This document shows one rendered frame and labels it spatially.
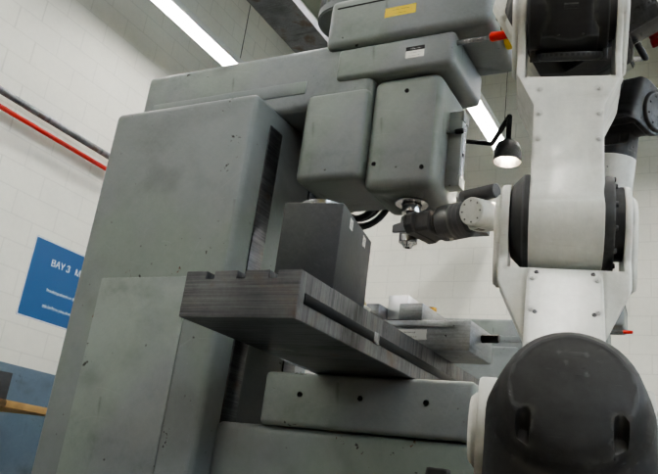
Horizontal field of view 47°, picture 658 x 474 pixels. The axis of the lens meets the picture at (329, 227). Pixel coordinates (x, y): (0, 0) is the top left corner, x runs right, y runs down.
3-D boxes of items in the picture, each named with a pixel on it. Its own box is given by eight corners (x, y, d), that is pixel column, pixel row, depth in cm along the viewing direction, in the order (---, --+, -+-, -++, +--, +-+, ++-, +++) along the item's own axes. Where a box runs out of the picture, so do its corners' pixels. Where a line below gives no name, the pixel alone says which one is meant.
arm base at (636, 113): (654, 150, 150) (677, 116, 155) (626, 98, 146) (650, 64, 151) (589, 159, 163) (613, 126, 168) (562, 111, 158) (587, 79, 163)
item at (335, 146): (396, 212, 209) (404, 127, 217) (357, 176, 189) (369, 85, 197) (334, 215, 218) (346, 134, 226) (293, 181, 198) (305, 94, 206)
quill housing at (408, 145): (458, 215, 197) (467, 107, 208) (431, 184, 180) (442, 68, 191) (392, 219, 206) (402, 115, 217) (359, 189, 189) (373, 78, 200)
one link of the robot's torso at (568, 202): (632, 261, 102) (633, -40, 114) (498, 256, 107) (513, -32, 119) (621, 284, 116) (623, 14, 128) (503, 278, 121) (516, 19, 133)
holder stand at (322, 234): (362, 327, 155) (372, 235, 162) (332, 298, 136) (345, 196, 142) (306, 323, 159) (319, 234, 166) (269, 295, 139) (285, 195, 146)
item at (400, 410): (516, 459, 176) (518, 407, 180) (470, 442, 147) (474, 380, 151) (327, 441, 199) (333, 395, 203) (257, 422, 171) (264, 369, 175)
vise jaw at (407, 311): (446, 335, 185) (446, 318, 186) (421, 319, 173) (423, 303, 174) (423, 334, 188) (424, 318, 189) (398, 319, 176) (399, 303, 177)
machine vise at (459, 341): (491, 364, 176) (493, 318, 180) (469, 351, 164) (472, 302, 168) (359, 360, 194) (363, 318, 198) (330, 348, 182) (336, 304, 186)
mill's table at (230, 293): (507, 425, 219) (508, 397, 221) (296, 317, 117) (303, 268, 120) (431, 419, 229) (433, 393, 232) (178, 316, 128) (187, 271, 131)
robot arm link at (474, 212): (469, 241, 182) (510, 233, 174) (443, 235, 175) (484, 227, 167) (467, 195, 185) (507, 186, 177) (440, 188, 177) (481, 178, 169)
